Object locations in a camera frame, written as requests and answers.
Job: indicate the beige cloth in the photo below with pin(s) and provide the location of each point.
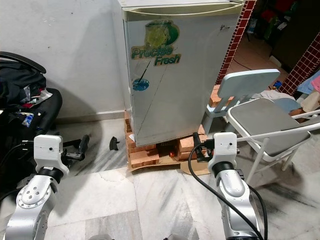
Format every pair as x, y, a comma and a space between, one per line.
275, 94

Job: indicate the small black plastic piece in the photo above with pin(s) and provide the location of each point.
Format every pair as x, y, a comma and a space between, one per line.
114, 143

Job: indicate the black office chair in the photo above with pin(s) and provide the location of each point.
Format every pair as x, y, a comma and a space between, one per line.
52, 107

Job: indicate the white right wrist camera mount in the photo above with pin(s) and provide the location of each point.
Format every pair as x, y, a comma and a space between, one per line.
224, 147

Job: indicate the silver mini fridge cabinet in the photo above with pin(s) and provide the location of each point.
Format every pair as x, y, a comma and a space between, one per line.
180, 2

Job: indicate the white folding chair grey seat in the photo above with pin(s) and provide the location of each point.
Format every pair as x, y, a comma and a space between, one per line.
265, 120

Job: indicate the orange brick stack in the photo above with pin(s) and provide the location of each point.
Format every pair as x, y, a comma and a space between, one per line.
216, 96

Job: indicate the blue cloth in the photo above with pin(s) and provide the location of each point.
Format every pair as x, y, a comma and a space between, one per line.
305, 86

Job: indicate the red brick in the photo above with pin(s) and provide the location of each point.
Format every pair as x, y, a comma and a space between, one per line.
144, 159
184, 155
187, 143

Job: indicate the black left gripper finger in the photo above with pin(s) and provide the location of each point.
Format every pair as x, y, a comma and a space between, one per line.
84, 144

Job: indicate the black clothes pile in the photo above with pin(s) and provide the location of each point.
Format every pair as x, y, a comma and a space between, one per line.
20, 82

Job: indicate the blue white packet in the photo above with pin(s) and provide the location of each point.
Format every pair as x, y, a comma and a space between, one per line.
27, 120

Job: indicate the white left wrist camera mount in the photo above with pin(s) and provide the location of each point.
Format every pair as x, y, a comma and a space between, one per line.
50, 150

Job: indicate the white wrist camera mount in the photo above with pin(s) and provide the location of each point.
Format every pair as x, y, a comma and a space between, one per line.
224, 147
50, 150

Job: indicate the light blue plastic chair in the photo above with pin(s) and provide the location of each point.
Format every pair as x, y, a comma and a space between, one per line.
250, 82

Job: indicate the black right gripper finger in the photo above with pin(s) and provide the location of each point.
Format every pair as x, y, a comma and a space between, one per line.
196, 145

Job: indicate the pink cloth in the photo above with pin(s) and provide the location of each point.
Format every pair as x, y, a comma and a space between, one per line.
316, 82

